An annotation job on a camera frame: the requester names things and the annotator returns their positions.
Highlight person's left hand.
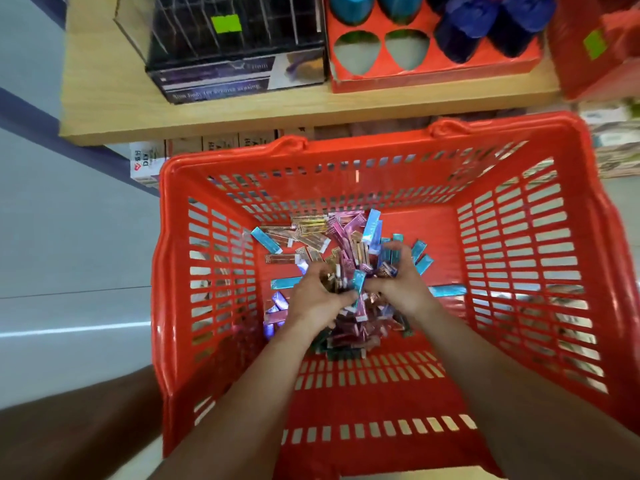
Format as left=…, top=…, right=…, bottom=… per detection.
left=286, top=262, right=359, bottom=340

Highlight person's right hand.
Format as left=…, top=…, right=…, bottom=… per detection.
left=362, top=242, right=437, bottom=321

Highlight person's right forearm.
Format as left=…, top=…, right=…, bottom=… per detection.
left=402, top=301, right=640, bottom=480

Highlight person's left forearm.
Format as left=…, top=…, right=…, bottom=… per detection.
left=149, top=317, right=326, bottom=480

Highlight pile of small shiny boxes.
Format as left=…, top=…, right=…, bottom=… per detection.
left=250, top=209, right=468, bottom=360

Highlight row of brown cardboard boxes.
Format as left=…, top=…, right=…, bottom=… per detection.
left=165, top=127, right=317, bottom=158

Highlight red display tray with holes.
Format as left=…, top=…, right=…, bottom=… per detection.
left=322, top=0, right=545, bottom=94

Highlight red plastic shopping basket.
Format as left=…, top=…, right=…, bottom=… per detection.
left=151, top=111, right=640, bottom=480

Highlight white box with red print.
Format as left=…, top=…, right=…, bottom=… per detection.
left=128, top=141, right=168, bottom=188

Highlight dark blue cylindrical container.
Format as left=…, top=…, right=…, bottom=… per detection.
left=434, top=0, right=500, bottom=64
left=487, top=0, right=557, bottom=59

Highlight black display box clear dividers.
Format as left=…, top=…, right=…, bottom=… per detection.
left=113, top=0, right=328, bottom=105

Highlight stack of pale packets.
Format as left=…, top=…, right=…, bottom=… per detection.
left=576, top=98, right=640, bottom=179

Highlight teal cylindrical container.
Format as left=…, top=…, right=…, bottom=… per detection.
left=377, top=0, right=427, bottom=25
left=329, top=0, right=377, bottom=26

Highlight green sticker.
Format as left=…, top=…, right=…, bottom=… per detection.
left=210, top=14, right=243, bottom=34
left=583, top=29, right=608, bottom=61

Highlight light wooden shelf board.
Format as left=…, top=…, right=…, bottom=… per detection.
left=59, top=0, right=562, bottom=147

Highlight red cardboard display box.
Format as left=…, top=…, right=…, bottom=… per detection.
left=547, top=0, right=640, bottom=101

